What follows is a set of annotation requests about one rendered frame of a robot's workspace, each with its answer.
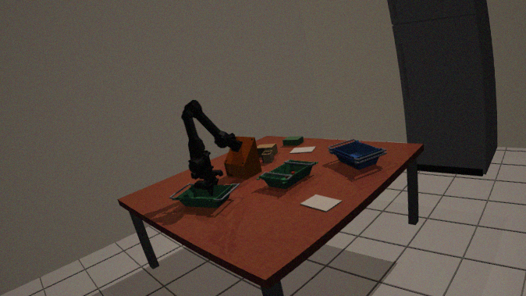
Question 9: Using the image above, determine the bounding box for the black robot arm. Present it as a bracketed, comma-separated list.
[181, 100, 243, 180]

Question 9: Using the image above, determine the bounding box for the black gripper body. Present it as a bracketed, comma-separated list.
[194, 165, 224, 189]

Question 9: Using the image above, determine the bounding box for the green rectangular block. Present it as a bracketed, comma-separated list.
[283, 136, 304, 145]

